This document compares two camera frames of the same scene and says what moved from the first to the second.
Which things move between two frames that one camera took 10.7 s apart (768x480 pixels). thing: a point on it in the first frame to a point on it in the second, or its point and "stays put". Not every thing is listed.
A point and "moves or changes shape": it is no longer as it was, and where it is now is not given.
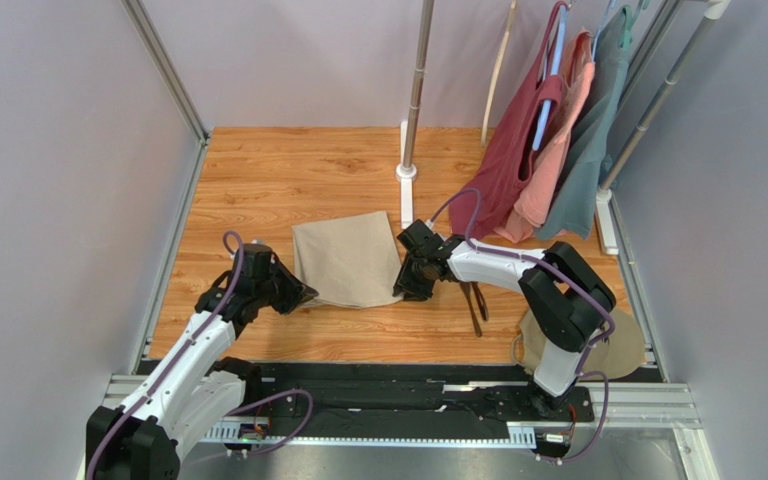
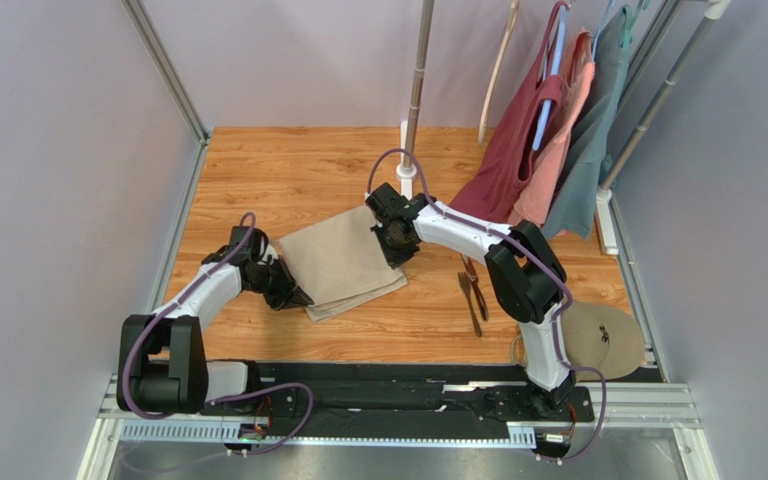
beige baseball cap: (610, 357) stays put
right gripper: (409, 272) to (396, 242)
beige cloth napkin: (349, 260) moves or changes shape
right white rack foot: (603, 196) stays put
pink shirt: (537, 191) stays put
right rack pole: (713, 9) stays put
